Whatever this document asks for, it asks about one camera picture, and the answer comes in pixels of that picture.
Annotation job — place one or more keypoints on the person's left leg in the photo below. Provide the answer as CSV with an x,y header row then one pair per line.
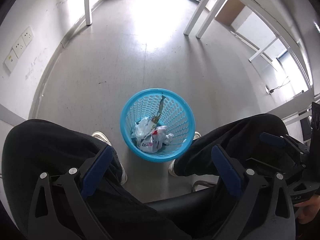
x,y
36,146

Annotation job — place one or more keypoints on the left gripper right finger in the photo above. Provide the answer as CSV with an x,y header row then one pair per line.
x,y
240,179

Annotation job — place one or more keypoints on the person's right hand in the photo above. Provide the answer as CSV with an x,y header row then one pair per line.
x,y
310,209

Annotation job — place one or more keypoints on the white red printed plastic bag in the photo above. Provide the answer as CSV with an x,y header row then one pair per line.
x,y
155,140

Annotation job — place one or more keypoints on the clear plastic bag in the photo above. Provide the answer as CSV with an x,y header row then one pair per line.
x,y
143,129

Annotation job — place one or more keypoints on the white wall socket panel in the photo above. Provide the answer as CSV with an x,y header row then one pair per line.
x,y
18,48

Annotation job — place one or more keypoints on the yellow clear snack wrapper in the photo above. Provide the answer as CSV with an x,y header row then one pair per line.
x,y
155,119

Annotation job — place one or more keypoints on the black office chair seat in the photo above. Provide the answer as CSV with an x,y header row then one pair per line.
x,y
199,214

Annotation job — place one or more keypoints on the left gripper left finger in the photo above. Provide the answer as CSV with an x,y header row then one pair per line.
x,y
59,208

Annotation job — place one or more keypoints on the blue plastic waste basket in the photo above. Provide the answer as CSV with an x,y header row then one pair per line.
x,y
176,115

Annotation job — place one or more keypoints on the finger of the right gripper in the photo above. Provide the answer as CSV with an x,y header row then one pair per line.
x,y
272,140

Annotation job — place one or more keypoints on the left white shoe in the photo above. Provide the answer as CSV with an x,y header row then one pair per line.
x,y
110,152

